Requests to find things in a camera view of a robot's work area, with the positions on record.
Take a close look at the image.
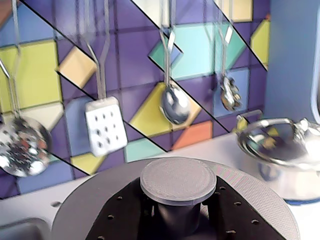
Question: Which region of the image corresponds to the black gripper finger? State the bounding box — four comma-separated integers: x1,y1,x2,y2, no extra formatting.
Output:
199,175,284,240
84,177,157,240

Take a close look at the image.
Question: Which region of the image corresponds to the silver pot with lid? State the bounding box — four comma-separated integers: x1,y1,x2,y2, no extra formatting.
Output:
231,109,320,169

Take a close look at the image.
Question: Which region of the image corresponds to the steel pot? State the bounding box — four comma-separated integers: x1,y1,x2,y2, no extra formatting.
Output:
256,157,320,206

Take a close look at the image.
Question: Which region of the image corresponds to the white slotted spatula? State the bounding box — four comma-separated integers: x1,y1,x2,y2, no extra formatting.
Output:
77,0,129,158

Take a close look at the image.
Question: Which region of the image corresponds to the grey sink basin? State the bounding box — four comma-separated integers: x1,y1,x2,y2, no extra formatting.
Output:
0,216,54,240

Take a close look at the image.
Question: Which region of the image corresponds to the steel skimmer ladle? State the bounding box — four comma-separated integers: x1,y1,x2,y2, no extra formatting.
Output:
0,0,54,179

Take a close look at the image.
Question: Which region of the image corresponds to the steel pasta fork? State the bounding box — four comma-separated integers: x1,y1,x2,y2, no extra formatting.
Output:
203,0,244,113

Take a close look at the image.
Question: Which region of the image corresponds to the steel serving spoon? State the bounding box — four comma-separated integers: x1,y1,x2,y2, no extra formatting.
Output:
157,0,193,126

